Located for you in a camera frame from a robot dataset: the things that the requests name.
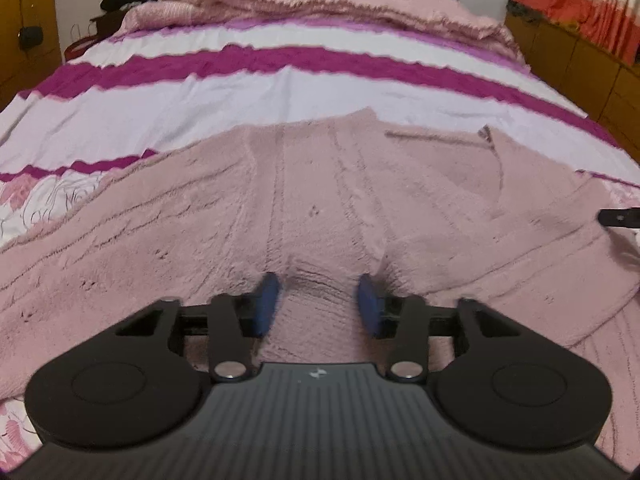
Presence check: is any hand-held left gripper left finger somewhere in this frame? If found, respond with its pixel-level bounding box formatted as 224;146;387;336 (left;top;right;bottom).
115;272;282;383

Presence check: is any orange and white curtain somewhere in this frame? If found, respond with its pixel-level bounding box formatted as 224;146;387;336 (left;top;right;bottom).
509;0;640;67

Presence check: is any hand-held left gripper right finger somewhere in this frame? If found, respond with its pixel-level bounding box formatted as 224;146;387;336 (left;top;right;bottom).
356;274;526;383

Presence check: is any pink knitted sweater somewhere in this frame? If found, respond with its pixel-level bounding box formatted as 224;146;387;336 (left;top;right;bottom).
0;107;640;401

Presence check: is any dark wooden nightstand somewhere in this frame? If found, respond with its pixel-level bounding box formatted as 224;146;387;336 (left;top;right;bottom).
90;7;132;42

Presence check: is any red paper bag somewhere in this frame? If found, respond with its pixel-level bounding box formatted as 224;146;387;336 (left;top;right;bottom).
63;24;97;64

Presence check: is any floral striped bed sheet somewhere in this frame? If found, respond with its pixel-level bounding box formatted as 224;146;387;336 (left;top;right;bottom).
0;15;640;480

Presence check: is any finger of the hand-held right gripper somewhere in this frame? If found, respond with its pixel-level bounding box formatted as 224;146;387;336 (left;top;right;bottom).
597;206;640;229

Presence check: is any wooden side cabinet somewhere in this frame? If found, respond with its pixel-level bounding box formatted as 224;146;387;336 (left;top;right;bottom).
504;10;640;163

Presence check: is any wooden wardrobe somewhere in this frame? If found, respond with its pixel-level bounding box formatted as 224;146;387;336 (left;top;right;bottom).
0;0;63;111

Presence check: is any small black pouch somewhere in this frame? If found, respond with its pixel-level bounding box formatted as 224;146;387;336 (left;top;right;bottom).
17;25;46;51

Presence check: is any pink folded quilt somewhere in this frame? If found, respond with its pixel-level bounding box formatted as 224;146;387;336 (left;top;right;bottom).
122;0;531;68

